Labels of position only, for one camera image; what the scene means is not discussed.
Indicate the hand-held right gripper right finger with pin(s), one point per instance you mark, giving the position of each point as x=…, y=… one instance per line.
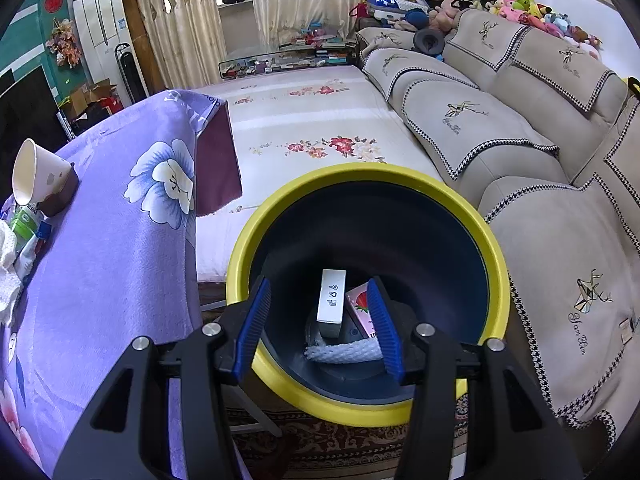
x=387, y=335

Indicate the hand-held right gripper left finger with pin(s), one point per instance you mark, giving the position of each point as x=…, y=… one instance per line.
x=252, y=330

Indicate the pink drink carton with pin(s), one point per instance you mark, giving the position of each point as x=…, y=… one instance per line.
x=359, y=310

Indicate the white cardboard box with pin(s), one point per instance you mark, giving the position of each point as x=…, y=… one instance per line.
x=331, y=300

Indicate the yellow rimmed dark blue bin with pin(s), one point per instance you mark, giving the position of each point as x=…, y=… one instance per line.
x=450, y=260

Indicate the dark brown bowl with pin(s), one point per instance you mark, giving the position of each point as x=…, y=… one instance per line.
x=57, y=196

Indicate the green label plastic bottle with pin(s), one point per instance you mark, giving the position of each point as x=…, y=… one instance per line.
x=22, y=225

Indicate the white paper cup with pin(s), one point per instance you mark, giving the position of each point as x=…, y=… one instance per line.
x=30, y=170

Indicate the white foam fruit net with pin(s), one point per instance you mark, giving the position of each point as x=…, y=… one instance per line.
x=340, y=352

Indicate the maroon cloth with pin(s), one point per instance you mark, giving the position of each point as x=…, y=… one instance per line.
x=217, y=170

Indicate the purple floral blanket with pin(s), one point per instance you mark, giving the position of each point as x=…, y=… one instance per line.
x=100, y=260

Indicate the beige sofa with deer covers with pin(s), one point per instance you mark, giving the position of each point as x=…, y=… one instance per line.
x=500, y=160

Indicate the white floral mat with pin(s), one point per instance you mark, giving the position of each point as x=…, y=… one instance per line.
x=300, y=110

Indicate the crumpled white tissue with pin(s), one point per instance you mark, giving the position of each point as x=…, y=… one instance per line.
x=10, y=280

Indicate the row of books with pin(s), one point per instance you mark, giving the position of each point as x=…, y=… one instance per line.
x=290, y=57

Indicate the open cardboard boxes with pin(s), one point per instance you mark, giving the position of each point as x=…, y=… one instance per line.
x=92, y=97

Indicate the dark neck pillow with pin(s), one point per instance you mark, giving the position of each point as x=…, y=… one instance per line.
x=425, y=40

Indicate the black television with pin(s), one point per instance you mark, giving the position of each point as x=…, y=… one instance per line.
x=25, y=115

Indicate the star printed bag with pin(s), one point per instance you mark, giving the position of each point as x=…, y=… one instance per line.
x=392, y=5

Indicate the white cabinet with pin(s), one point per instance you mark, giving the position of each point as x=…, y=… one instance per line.
x=97, y=25

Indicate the artificial flower bunch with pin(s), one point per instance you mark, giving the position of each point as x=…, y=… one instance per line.
x=65, y=42

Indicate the pile of plush toys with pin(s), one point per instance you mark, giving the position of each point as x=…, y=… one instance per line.
x=520, y=7

